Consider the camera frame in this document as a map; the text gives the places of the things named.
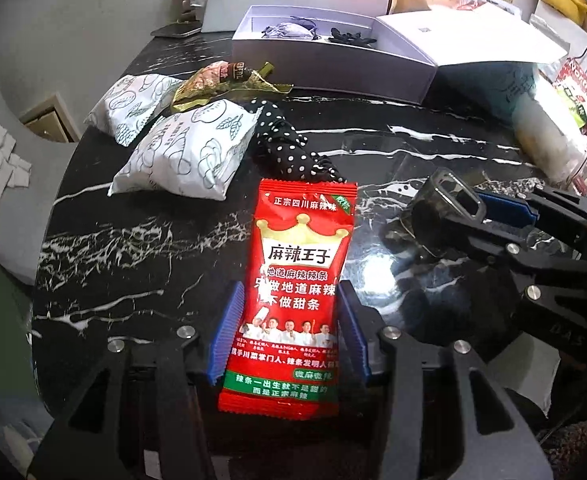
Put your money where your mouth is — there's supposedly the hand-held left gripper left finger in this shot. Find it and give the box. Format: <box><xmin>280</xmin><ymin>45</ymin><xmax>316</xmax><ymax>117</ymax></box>
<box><xmin>26</xmin><ymin>280</ymin><xmax>245</xmax><ymax>480</ymax></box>

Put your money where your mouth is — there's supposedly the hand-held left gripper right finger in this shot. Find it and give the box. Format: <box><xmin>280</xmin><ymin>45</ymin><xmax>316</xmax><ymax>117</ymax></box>
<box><xmin>336</xmin><ymin>282</ymin><xmax>555</xmax><ymax>480</ymax></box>

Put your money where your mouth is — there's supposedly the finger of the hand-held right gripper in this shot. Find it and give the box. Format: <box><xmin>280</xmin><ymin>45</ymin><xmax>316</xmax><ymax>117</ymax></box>
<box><xmin>472</xmin><ymin>184</ymin><xmax>587</xmax><ymax>243</ymax></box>
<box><xmin>443</xmin><ymin>215</ymin><xmax>587</xmax><ymax>303</ymax></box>

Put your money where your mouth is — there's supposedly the dark translucent hair clip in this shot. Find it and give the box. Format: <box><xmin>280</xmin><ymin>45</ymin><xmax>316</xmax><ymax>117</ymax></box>
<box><xmin>383</xmin><ymin>166</ymin><xmax>488</xmax><ymax>261</ymax></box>

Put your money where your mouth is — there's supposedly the red snack packet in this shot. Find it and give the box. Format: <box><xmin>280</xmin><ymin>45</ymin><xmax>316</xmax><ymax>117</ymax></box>
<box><xmin>217</xmin><ymin>177</ymin><xmax>359</xmax><ymax>419</ymax></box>

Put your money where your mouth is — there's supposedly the white bread packet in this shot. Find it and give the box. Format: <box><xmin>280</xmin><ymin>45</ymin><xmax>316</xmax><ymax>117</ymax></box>
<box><xmin>84</xmin><ymin>72</ymin><xmax>185</xmax><ymax>149</ymax></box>
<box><xmin>107</xmin><ymin>99</ymin><xmax>259</xmax><ymax>202</ymax></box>

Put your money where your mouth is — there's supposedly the black polka dot headband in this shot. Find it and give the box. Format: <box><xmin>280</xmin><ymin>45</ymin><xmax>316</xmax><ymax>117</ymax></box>
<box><xmin>246</xmin><ymin>98</ymin><xmax>347</xmax><ymax>184</ymax></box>

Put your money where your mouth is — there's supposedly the white gift box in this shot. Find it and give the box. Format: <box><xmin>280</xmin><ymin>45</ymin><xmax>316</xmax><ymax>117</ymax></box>
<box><xmin>230</xmin><ymin>3</ymin><xmax>569</xmax><ymax>106</ymax></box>

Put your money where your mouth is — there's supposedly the black hair scrunchie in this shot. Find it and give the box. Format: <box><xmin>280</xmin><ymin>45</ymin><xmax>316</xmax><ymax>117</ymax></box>
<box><xmin>328</xmin><ymin>29</ymin><xmax>379</xmax><ymax>46</ymax></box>

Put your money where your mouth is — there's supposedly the green gold snack wrapper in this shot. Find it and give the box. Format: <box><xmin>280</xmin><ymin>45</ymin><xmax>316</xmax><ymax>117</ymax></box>
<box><xmin>170</xmin><ymin>60</ymin><xmax>295</xmax><ymax>116</ymax></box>

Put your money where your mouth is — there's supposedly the lavender satin pouch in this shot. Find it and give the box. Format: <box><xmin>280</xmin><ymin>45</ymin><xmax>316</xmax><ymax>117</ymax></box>
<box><xmin>263</xmin><ymin>20</ymin><xmax>315</xmax><ymax>40</ymax></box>

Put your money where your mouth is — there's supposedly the clear bag with white contents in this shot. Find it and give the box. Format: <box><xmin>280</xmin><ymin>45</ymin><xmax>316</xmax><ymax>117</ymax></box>
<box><xmin>510</xmin><ymin>87</ymin><xmax>587</xmax><ymax>187</ymax></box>

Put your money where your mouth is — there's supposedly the teal bag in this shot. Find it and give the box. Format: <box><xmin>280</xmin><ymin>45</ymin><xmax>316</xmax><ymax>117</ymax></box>
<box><xmin>501</xmin><ymin>62</ymin><xmax>565</xmax><ymax>127</ymax></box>

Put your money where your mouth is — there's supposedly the red gift bag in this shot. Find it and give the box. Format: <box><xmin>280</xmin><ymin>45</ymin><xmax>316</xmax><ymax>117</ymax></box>
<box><xmin>553</xmin><ymin>57</ymin><xmax>587</xmax><ymax>129</ymax></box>

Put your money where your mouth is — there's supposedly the white paper bag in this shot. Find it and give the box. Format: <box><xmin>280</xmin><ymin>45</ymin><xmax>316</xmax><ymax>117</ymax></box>
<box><xmin>528</xmin><ymin>0</ymin><xmax>587</xmax><ymax>92</ymax></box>

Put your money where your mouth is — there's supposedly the grey chair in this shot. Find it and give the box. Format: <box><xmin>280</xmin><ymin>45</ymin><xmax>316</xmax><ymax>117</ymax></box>
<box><xmin>0</xmin><ymin>69</ymin><xmax>83</xmax><ymax>287</ymax></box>

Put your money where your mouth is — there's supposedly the smartphone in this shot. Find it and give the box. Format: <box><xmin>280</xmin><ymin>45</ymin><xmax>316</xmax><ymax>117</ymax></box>
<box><xmin>150</xmin><ymin>22</ymin><xmax>202</xmax><ymax>40</ymax></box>

